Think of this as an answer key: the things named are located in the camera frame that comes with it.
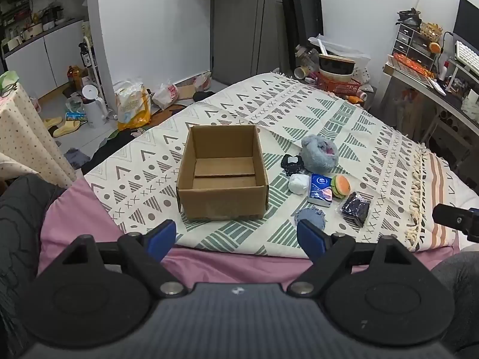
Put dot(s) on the dark cloth in plastic bag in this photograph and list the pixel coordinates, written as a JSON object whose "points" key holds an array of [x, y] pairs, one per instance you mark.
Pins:
{"points": [[355, 209]]}

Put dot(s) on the black monitor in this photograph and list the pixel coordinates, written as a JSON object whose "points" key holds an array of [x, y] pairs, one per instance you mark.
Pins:
{"points": [[467, 18]]}

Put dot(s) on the white and orange plastic bag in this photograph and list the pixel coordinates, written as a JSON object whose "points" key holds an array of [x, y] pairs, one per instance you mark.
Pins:
{"points": [[202, 81]]}

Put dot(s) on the person's left leg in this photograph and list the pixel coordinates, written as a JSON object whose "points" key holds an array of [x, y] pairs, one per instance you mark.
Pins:
{"points": [[18, 232]]}

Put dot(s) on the white kitchen cabinets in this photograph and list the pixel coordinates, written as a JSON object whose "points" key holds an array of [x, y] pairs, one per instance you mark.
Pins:
{"points": [[45, 60]]}

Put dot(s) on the black dotted sock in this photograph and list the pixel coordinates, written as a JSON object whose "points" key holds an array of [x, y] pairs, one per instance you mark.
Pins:
{"points": [[292, 164]]}

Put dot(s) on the black leaning panels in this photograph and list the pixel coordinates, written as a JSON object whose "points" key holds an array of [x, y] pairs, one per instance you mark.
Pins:
{"points": [[303, 15]]}

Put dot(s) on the orange round lamp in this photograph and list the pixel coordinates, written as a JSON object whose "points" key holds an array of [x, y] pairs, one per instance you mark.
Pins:
{"points": [[435, 47]]}

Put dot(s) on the brown cardboard box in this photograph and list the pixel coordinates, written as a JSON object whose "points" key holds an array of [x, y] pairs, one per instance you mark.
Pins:
{"points": [[220, 202]]}

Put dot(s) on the person's right leg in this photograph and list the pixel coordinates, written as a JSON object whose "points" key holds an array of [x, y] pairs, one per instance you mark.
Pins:
{"points": [[460, 280]]}

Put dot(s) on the dotted cream tablecloth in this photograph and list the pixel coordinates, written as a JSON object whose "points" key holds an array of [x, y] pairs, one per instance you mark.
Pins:
{"points": [[26, 138]]}

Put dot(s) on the black spray bottle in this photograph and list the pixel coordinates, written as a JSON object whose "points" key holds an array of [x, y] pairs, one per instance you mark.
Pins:
{"points": [[84, 55]]}

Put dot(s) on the yellow and white bag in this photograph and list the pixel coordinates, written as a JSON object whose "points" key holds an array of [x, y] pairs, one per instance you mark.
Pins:
{"points": [[133, 108]]}

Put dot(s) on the white kettle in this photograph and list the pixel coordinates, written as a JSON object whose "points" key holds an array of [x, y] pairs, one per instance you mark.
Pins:
{"points": [[93, 108]]}

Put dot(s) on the dark clothing on floor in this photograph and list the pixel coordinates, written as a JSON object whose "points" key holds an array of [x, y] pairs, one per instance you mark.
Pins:
{"points": [[108, 149]]}

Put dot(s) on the wicker basket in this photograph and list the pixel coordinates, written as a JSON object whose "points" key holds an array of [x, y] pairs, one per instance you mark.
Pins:
{"points": [[431, 31]]}

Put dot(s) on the blue drink can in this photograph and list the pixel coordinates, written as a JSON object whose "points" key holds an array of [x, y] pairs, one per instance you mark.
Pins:
{"points": [[76, 116]]}

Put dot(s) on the grey drawer organizer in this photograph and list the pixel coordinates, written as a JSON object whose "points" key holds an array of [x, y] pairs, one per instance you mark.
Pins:
{"points": [[408, 41]]}

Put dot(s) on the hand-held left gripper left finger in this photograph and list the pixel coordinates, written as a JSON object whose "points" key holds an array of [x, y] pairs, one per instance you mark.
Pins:
{"points": [[162, 237]]}

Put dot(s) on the patterned cream blanket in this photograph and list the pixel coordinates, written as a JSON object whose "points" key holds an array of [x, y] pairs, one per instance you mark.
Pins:
{"points": [[149, 172]]}

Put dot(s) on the white plastic bag red print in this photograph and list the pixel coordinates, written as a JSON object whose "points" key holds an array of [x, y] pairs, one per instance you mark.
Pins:
{"points": [[165, 95]]}

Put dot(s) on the orange roll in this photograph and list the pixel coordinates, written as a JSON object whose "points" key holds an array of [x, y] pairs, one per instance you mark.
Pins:
{"points": [[354, 99]]}

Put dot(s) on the yellow slipper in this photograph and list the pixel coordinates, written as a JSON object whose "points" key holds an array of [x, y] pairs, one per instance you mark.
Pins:
{"points": [[66, 128], [53, 122]]}

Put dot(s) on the burger plush toy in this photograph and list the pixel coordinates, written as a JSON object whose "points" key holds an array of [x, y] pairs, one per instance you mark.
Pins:
{"points": [[341, 187]]}

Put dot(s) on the white bottle red cap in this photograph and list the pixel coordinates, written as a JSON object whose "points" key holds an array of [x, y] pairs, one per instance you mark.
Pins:
{"points": [[444, 71]]}

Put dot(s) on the grey cloth on floor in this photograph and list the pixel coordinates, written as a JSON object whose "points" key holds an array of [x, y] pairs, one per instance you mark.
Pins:
{"points": [[76, 157]]}

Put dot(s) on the blue-grey cloth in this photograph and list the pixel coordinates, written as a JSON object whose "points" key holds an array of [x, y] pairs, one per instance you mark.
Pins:
{"points": [[312, 215]]}

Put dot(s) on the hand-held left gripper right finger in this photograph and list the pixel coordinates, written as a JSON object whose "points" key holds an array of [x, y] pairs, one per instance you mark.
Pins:
{"points": [[311, 237]]}

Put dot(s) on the white sock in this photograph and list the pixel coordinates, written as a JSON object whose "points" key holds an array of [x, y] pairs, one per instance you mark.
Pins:
{"points": [[298, 184]]}

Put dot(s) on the white narrow rack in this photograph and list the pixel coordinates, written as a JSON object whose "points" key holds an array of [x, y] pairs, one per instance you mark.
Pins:
{"points": [[96, 74]]}

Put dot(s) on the white desk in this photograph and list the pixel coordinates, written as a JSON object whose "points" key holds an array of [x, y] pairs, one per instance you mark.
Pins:
{"points": [[423, 89]]}

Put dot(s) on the cream bowl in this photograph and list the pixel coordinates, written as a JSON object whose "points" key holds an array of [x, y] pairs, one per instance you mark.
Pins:
{"points": [[336, 76]]}

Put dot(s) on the white keyboard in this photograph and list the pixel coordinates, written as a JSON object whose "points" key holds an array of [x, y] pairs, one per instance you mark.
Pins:
{"points": [[467, 54]]}

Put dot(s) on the tape roll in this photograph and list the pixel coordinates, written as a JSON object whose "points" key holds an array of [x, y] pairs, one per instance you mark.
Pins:
{"points": [[301, 72]]}

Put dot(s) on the flat cardboard piece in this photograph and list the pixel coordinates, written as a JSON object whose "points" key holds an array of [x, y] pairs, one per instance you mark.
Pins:
{"points": [[186, 91]]}

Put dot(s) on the person's leg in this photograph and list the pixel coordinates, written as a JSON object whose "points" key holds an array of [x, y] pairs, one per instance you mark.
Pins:
{"points": [[460, 280], [18, 232]]}

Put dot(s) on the grey fluffy plush pouch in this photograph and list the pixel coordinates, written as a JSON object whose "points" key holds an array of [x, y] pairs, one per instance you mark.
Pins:
{"points": [[318, 155]]}

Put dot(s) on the white dotted cloth bag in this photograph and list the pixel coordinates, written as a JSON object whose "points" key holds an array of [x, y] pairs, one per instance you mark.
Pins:
{"points": [[362, 74]]}

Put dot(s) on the orange patterned packet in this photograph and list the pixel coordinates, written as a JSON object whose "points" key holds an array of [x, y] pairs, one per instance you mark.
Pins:
{"points": [[408, 63]]}

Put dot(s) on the red plastic basket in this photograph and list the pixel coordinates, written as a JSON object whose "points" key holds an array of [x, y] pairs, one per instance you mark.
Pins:
{"points": [[338, 86]]}

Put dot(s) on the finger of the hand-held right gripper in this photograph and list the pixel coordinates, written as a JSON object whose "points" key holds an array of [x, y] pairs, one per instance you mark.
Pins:
{"points": [[454, 220]]}

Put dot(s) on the black pot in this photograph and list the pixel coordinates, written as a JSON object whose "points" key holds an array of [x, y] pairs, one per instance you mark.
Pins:
{"points": [[409, 17]]}

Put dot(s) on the pink bed sheet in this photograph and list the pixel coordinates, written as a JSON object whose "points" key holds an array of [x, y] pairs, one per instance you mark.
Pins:
{"points": [[75, 224]]}

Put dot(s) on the orange bottle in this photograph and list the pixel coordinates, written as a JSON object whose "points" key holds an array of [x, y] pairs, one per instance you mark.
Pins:
{"points": [[74, 76]]}

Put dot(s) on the clear plastic bag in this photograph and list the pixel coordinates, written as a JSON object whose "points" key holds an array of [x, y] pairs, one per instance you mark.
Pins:
{"points": [[344, 46]]}

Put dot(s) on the grey door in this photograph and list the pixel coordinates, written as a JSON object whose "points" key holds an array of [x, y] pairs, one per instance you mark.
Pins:
{"points": [[239, 26]]}

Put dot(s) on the blue tissue pack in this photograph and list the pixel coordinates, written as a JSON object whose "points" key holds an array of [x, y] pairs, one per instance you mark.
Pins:
{"points": [[320, 190]]}

